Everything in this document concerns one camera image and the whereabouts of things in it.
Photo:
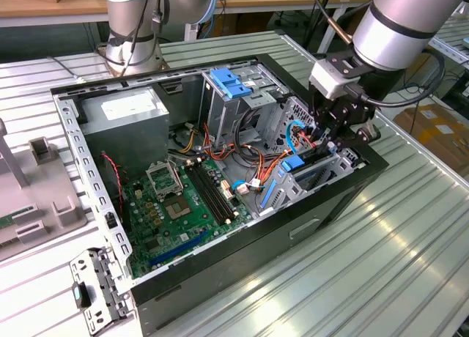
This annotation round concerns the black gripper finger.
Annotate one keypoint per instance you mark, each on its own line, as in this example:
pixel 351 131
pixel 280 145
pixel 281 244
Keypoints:
pixel 322 128
pixel 362 135

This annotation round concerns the hard disk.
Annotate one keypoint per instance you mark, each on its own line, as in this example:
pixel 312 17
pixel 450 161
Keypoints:
pixel 293 165

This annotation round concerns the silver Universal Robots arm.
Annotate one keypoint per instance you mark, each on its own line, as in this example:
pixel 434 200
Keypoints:
pixel 395 29

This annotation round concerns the metal disk bay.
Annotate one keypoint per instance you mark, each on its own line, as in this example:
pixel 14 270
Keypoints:
pixel 287 196

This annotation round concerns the brown cardboard box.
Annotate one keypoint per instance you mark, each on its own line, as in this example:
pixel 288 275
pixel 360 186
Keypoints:
pixel 432 139

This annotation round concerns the blue white board connector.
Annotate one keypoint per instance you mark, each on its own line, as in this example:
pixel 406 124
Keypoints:
pixel 240 187

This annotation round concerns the metal drive cage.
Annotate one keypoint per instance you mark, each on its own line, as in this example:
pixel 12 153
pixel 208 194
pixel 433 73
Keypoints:
pixel 220 121

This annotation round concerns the blue drive cage latch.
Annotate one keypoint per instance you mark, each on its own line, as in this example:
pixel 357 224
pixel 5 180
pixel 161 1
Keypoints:
pixel 227 82

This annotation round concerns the black RAM slot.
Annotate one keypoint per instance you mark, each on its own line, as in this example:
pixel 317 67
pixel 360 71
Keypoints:
pixel 207 194
pixel 218 188

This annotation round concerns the black open PC case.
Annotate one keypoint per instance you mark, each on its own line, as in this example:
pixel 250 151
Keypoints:
pixel 256 263

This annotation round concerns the CPU socket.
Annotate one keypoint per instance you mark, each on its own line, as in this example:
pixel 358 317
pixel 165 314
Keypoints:
pixel 177 207

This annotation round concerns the green motherboard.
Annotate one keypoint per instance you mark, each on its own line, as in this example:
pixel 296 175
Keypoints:
pixel 172 238

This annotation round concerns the blue expansion slot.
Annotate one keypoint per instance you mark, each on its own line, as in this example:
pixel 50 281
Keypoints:
pixel 179 250

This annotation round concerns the grey power supply unit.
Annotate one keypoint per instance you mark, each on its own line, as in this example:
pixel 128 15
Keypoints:
pixel 124 132

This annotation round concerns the black case fan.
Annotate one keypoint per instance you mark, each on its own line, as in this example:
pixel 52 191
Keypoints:
pixel 111 183

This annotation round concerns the black teal latch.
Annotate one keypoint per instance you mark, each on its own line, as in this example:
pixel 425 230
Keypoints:
pixel 81 295

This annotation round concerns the wooden desk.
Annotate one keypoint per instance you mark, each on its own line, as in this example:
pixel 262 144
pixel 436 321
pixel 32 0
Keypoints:
pixel 36 3

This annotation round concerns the green RAM stick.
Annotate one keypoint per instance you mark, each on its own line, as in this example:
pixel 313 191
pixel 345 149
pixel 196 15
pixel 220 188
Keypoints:
pixel 7 220

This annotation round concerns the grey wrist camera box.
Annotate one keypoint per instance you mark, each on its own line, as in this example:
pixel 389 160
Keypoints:
pixel 329 80

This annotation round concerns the hinged metal slot bracket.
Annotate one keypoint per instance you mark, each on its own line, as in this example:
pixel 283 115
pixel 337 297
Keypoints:
pixel 99 278

